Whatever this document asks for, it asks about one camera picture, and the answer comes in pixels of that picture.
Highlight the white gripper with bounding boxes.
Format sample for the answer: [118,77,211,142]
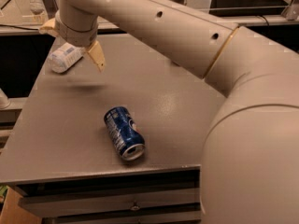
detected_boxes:
[38,12,106,72]

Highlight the clear plastic bottle blue label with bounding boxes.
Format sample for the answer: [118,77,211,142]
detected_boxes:
[48,43,84,74]

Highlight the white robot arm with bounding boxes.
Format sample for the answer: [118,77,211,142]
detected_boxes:
[52,0,299,224]

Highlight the blue soda can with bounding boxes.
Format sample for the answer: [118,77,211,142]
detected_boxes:
[104,106,145,161]

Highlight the grey drawer cabinet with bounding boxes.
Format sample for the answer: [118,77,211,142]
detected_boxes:
[0,35,223,224]

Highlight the cardboard box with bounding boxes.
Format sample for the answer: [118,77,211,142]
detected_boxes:
[0,189,42,224]

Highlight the black cable on ledge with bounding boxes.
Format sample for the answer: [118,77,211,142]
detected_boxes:
[0,23,41,32]

